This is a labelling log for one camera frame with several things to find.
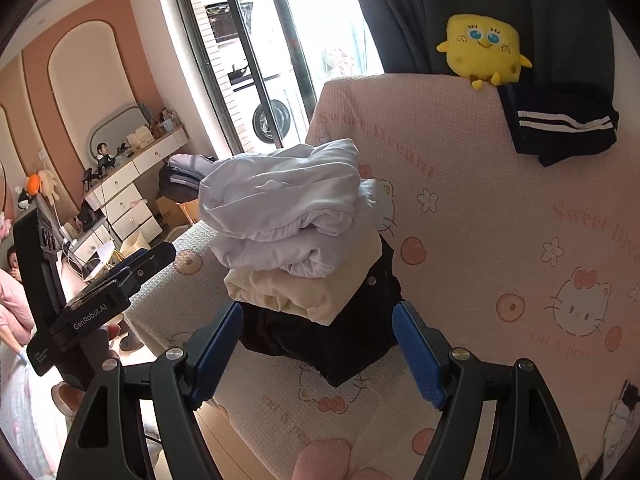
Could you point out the yellow plush toy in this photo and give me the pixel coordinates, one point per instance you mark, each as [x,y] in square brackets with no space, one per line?
[480,50]

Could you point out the person's left hand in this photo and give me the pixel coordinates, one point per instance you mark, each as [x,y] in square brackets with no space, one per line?
[112,332]

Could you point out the orange plush toy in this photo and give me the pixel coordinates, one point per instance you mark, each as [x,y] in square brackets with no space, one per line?
[32,184]

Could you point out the cream plush toy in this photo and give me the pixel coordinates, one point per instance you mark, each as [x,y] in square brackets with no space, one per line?
[49,185]

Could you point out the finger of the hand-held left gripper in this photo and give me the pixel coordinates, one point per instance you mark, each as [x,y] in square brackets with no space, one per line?
[145,270]
[131,260]

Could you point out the white vanity dresser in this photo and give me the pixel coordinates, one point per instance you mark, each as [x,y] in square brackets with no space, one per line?
[130,205]

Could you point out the black garment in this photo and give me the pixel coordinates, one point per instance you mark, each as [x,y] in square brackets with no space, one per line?
[350,345]

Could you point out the navy white-striped pants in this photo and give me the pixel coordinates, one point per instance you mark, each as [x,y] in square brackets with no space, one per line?
[550,130]

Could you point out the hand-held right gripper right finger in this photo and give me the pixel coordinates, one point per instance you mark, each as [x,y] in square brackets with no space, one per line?
[420,355]

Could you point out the dark window curtain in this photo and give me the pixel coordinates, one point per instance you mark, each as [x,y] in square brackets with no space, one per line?
[380,10]

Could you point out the white shirt with navy trim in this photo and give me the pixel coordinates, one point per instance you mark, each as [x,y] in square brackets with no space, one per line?
[280,185]

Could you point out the glass balcony door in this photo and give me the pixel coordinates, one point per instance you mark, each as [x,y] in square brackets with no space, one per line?
[280,35]

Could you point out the oval vanity mirror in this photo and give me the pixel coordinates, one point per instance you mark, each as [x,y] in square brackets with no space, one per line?
[120,127]

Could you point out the pink cat-print blanket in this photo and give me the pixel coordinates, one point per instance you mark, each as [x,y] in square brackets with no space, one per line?
[475,235]

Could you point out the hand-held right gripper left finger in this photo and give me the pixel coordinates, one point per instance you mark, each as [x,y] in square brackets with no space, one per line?
[220,350]

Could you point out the cardboard box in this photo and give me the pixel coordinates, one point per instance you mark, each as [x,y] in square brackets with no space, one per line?
[170,212]

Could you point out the dark grey garment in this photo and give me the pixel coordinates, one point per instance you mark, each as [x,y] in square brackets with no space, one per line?
[550,10]

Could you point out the grey clothes pile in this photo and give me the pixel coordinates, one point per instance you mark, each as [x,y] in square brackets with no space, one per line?
[185,175]

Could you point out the cream folded garment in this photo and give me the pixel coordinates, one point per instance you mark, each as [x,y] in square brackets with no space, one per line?
[300,290]

